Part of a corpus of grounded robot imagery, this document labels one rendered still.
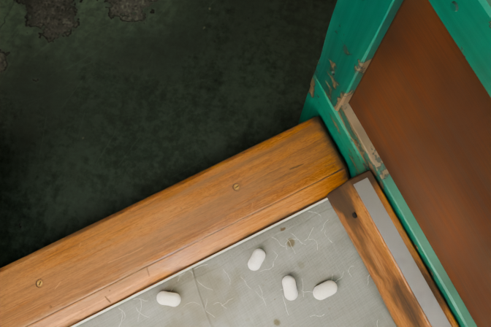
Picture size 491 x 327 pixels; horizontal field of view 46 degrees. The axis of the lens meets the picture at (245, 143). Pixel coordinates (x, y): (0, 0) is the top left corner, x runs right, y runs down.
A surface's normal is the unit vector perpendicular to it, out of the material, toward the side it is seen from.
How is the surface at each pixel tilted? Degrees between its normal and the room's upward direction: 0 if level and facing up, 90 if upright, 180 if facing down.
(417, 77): 90
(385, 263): 67
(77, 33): 0
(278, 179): 0
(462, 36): 90
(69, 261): 0
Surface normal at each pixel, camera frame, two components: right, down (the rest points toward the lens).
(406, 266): 0.00, -0.25
